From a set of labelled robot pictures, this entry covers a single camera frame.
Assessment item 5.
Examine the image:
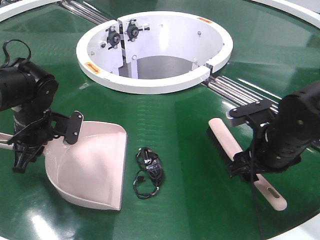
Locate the pink hand brush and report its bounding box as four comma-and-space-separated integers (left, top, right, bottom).
208, 118, 287, 211

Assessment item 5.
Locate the orange arrow sticker front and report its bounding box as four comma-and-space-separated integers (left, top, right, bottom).
85, 61, 101, 75

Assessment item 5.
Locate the pink plastic dustpan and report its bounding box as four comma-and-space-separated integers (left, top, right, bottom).
0, 120, 128, 211

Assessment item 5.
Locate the white rim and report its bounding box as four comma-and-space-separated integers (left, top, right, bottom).
0, 0, 60, 22
253, 0, 320, 29

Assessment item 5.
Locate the left steel roller set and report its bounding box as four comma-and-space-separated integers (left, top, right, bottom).
60, 0, 111, 25

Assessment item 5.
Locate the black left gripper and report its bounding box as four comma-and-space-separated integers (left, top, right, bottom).
12, 109, 52, 173

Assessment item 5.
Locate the left black bearing block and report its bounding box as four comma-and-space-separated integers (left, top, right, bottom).
105, 26, 121, 50

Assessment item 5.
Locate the orange sticker rear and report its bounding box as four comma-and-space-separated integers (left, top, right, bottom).
197, 16, 213, 24

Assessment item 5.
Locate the white outer rim left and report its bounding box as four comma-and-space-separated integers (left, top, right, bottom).
0, 0, 60, 22

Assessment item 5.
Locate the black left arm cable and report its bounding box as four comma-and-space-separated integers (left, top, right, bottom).
2, 39, 32, 68

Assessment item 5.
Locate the green conveyor belt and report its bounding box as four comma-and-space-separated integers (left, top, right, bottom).
0, 0, 320, 240

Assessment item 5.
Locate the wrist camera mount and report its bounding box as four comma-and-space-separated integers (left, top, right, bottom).
226, 99, 276, 130
49, 110, 84, 145

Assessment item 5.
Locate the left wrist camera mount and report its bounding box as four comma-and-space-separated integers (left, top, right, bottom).
49, 110, 84, 145

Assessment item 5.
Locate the black cable bundle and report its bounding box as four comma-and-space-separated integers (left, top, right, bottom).
132, 146, 166, 200

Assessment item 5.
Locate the right steel roller set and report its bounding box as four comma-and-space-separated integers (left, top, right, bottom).
201, 75, 284, 114

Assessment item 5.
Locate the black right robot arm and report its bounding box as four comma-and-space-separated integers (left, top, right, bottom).
227, 81, 320, 180

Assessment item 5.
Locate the white central conveyor ring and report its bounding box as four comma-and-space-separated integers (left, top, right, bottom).
75, 11, 234, 95

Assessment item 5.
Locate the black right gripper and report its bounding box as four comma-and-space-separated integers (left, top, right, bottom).
229, 148, 266, 183

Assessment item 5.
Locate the black bearing block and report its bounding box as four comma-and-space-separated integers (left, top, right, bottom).
105, 26, 121, 50
126, 19, 150, 42

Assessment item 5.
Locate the steel roller set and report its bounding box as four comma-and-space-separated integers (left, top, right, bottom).
60, 0, 111, 25
201, 75, 284, 114

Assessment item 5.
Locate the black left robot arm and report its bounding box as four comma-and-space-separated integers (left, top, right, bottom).
0, 58, 59, 173

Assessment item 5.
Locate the right black bearing block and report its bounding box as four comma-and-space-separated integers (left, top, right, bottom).
126, 19, 150, 42

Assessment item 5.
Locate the white outer rim right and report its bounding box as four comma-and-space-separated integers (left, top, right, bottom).
253, 0, 320, 29

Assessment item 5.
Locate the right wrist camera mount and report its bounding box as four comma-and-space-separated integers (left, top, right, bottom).
226, 99, 276, 130

